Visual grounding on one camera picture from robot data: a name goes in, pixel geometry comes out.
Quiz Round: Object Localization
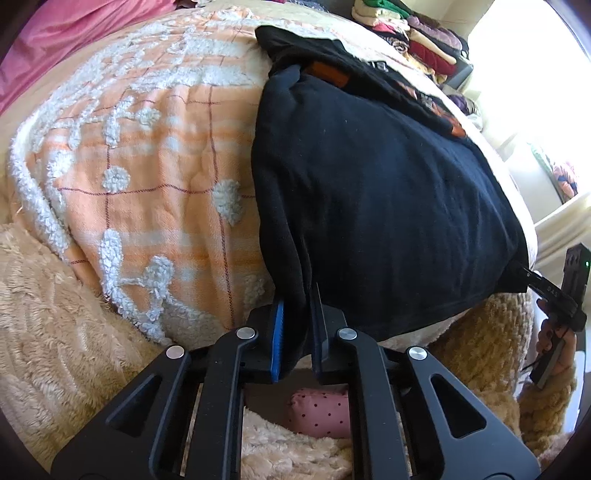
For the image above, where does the black sweater with orange print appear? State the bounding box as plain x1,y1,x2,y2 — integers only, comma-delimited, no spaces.
252,26,529,340

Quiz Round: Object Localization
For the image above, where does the plastic bag of clothes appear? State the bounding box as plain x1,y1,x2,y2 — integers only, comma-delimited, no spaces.
446,90,484,132

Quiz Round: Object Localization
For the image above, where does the pile of folded clothes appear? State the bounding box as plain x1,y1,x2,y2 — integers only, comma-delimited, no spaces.
351,1,473,88

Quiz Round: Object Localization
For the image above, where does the right hand thumb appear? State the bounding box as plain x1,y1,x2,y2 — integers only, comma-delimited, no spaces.
535,298,578,377

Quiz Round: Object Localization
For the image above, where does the pink dotted cushion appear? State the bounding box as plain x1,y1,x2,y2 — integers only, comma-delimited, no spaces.
286,387,351,439

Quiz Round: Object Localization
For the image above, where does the green item on windowsill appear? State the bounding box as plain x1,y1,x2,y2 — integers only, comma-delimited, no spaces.
533,150,578,204

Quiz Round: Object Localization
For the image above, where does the beige fluffy blanket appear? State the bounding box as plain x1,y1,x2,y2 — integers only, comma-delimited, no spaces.
1,224,576,468

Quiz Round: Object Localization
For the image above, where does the orange white patterned bedspread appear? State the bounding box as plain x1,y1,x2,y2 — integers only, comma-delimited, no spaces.
8,6,463,347

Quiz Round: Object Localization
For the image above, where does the pink blanket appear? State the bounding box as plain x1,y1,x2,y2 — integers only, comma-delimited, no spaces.
1,1,175,110

